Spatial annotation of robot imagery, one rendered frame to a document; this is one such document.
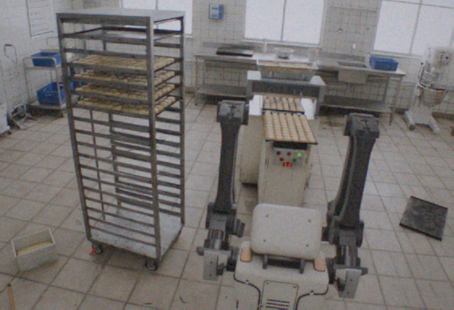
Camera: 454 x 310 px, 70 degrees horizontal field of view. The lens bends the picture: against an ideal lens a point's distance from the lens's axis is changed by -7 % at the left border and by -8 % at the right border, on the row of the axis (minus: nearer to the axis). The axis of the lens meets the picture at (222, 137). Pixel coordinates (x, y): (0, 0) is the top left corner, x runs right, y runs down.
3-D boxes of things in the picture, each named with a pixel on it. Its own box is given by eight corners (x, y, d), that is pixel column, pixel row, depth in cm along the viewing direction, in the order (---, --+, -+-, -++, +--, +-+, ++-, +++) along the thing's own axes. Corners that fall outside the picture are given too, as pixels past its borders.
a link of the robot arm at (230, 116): (213, 103, 108) (246, 107, 106) (220, 98, 121) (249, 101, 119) (204, 233, 118) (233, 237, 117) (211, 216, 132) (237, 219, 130)
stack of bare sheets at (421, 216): (409, 197, 361) (410, 195, 360) (447, 210, 340) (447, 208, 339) (398, 225, 317) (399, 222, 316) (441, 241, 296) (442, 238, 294)
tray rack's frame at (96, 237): (186, 230, 295) (186, 10, 221) (159, 272, 250) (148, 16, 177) (121, 213, 311) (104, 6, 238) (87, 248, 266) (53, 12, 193)
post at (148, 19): (161, 260, 251) (152, 15, 181) (160, 262, 248) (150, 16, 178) (158, 258, 252) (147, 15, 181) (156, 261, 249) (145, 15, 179)
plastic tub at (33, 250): (20, 273, 242) (14, 257, 235) (15, 255, 258) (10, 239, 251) (59, 259, 259) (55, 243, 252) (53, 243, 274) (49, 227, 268)
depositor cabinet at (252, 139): (242, 139, 482) (247, 79, 447) (294, 143, 478) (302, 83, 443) (238, 189, 366) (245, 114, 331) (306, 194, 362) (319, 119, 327)
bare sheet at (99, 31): (179, 34, 223) (179, 32, 223) (149, 43, 188) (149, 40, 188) (101, 28, 239) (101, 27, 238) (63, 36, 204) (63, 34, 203)
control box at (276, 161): (271, 163, 273) (273, 147, 267) (301, 165, 272) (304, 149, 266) (271, 165, 270) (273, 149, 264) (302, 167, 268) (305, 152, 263)
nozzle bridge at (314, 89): (245, 102, 361) (247, 71, 347) (314, 108, 357) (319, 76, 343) (244, 114, 331) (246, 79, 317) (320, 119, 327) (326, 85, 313)
